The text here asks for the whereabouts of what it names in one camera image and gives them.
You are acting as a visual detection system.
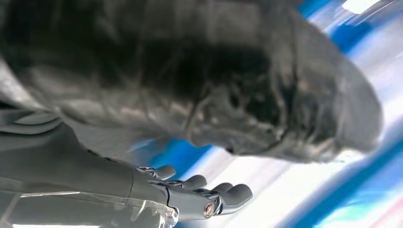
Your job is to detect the blue metal shelf rack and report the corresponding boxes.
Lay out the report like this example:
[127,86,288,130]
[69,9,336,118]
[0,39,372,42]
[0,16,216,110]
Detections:
[125,0,403,228]

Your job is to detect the white car red stripe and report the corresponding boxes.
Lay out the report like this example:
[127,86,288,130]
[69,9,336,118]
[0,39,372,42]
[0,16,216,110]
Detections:
[182,148,403,228]

